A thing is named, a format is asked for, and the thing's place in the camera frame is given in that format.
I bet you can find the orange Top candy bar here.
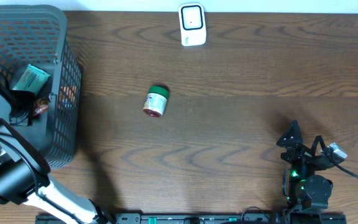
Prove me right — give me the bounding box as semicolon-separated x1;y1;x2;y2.
33;98;50;117

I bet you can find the light blue wipes packet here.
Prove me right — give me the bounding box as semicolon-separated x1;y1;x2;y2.
12;64;51;96

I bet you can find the green lid jar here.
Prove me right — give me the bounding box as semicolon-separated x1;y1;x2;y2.
143;85;170;117

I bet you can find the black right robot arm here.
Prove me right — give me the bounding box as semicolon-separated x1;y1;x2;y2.
277;120;333;219

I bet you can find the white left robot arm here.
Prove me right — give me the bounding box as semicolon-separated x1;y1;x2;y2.
0;94;115;223

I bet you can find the white barcode scanner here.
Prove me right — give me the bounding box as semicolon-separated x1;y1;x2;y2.
178;3;207;47

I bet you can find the dark grey plastic basket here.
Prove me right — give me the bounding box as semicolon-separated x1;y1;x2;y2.
0;5;82;169

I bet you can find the black right camera cable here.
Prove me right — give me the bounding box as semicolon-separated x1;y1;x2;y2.
311;134;358;194

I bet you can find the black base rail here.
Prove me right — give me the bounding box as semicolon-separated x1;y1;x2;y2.
35;212;347;224

